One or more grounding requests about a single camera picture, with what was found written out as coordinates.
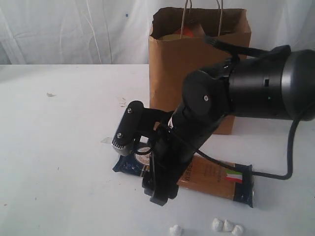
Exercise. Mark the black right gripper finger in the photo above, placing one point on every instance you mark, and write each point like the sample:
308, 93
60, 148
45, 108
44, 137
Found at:
149, 183
160, 196

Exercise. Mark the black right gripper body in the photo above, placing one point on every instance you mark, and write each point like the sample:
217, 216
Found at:
178, 138

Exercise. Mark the spaghetti packet dark blue ends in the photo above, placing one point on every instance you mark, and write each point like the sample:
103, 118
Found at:
201, 175

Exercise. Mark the clear jar with gold lid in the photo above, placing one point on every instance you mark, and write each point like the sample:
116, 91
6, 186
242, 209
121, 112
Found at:
170, 37

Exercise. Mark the kraft pouch with orange label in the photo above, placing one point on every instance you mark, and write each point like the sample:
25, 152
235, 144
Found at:
193, 29

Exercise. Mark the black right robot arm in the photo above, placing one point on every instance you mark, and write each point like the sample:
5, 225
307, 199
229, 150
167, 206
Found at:
279, 84

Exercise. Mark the large brown paper shopping bag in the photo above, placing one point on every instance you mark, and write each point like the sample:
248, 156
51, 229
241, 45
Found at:
171, 61

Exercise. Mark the clear tape piece on table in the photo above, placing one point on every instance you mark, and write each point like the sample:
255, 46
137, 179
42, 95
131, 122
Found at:
107, 140

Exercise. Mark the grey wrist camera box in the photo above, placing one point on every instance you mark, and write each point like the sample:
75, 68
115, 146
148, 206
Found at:
124, 137

